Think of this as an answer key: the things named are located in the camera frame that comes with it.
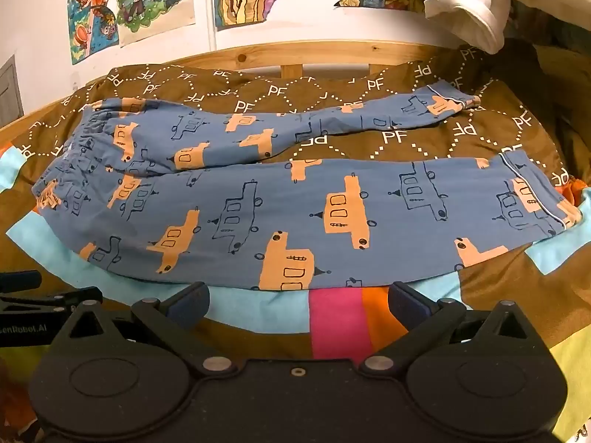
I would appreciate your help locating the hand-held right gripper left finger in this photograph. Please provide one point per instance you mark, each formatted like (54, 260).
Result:
(190, 307)

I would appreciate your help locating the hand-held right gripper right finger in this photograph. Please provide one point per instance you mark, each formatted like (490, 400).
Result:
(408, 305)

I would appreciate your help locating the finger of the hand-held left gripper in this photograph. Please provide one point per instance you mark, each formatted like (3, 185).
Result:
(55, 299)
(18, 280)

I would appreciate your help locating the blue car print pants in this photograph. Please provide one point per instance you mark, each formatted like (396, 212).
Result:
(277, 194)

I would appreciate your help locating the brown printed patchwork blanket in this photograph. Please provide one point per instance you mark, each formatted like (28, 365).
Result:
(415, 143)

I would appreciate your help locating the dark cloth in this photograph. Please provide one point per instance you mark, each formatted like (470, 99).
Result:
(558, 78)

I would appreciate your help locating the white garment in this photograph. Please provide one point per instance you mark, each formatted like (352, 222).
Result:
(466, 0)

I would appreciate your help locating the grey wall panel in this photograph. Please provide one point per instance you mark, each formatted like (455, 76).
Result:
(10, 92)

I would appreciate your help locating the wooden bed frame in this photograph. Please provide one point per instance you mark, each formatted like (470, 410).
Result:
(258, 57)

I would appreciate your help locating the blue cartoon wall poster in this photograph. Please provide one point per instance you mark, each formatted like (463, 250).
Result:
(90, 14)

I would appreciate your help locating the white wall pipe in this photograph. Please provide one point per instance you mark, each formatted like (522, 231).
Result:
(212, 9)

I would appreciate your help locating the green cartoon wall poster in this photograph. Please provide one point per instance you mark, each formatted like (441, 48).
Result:
(147, 0)

